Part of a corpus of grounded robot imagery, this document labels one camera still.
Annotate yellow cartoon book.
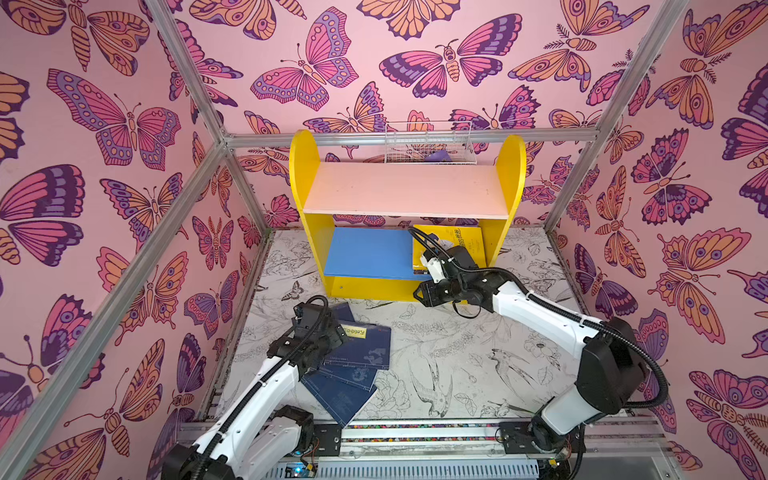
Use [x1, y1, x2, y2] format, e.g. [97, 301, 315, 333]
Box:
[412, 225, 487, 274]

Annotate navy book yellow label top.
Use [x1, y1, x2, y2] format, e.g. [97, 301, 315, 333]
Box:
[324, 321, 392, 370]

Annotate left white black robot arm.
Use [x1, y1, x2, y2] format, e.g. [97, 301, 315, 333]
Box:
[160, 295, 347, 479]

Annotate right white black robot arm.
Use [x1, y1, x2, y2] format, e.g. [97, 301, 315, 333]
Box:
[408, 227, 669, 453]

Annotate navy book bottom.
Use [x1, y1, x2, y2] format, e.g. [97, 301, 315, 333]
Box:
[301, 372, 378, 428]

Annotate yellow wooden bookshelf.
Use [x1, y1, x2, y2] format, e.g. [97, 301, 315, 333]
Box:
[289, 130, 527, 302]

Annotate small green circuit board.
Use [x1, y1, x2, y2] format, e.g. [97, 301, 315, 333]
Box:
[284, 462, 318, 479]

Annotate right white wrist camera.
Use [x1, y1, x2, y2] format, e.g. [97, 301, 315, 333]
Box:
[420, 250, 446, 284]

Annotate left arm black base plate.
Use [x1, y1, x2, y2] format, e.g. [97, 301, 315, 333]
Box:
[311, 423, 343, 457]

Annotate clear wire basket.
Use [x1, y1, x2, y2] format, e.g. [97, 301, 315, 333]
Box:
[382, 120, 477, 165]

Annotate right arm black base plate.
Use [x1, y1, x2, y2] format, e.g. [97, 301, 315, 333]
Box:
[496, 419, 585, 457]

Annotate aluminium mounting rail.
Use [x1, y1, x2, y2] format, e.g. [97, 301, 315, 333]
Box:
[157, 418, 685, 480]

